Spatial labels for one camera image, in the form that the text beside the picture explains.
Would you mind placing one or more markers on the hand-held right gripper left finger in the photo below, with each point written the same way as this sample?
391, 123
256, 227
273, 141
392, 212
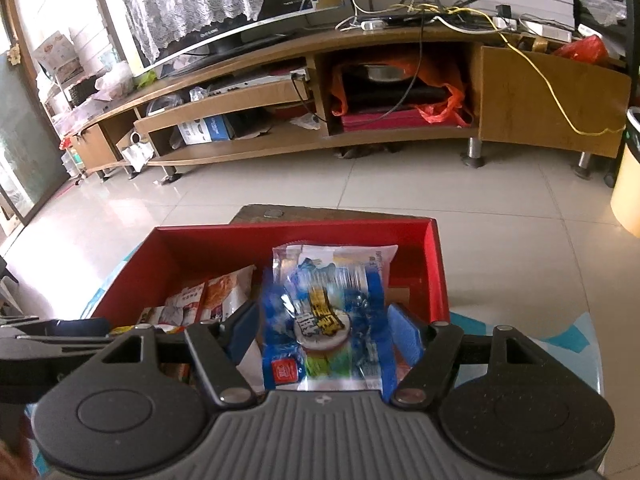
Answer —
245, 330

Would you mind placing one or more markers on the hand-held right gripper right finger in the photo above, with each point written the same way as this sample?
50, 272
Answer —
405, 335

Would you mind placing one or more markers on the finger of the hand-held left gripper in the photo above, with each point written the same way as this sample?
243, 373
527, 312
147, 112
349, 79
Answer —
75, 340

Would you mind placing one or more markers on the white packet orange strips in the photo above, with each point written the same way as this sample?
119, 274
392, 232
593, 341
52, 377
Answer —
225, 292

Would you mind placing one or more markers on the red yellow puffed snack bag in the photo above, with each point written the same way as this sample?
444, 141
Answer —
122, 331

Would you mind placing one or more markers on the blue candy packet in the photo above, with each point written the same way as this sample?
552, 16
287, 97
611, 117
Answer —
325, 320

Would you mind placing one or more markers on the red cardboard box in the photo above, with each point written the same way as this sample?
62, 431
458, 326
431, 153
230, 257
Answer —
200, 250

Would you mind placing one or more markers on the blue white checkered tablecloth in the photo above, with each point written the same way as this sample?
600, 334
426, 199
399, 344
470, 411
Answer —
570, 340

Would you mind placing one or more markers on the plastic drawer cart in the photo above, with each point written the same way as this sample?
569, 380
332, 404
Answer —
72, 160

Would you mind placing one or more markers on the white paper bag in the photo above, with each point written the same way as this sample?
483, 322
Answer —
137, 155

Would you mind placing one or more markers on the blue white carton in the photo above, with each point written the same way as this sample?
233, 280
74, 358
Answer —
205, 132

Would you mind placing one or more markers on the red flat box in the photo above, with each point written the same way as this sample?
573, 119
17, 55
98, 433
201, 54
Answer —
385, 122

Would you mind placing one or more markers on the orange plastic bag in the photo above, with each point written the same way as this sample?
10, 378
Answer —
445, 107

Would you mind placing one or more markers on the black flat cooker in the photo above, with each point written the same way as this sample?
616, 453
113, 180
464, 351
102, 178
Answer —
390, 95

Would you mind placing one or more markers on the white media player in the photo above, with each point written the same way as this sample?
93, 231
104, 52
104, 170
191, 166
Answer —
260, 82

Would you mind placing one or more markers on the clear plastic bags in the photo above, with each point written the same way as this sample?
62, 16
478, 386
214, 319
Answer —
112, 80

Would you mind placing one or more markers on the steel bowl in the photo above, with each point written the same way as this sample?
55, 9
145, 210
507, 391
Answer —
380, 72

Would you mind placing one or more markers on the wooden TV stand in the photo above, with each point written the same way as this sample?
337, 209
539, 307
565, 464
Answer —
525, 100

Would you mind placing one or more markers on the yellow trash bin black liner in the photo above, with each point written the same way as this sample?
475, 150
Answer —
627, 185

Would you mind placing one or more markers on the green plastic item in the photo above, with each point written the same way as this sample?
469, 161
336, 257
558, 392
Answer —
146, 80

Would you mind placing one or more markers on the printed cardboard box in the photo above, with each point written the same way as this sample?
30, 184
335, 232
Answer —
57, 52

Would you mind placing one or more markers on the white power adapter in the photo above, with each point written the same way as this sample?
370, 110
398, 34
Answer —
367, 23

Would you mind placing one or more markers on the white lace cloth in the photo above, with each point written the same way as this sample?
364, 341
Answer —
190, 5

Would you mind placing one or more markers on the white flat device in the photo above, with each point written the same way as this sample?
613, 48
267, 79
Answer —
547, 31

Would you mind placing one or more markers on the red plastic bag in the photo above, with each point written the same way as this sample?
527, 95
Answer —
582, 50

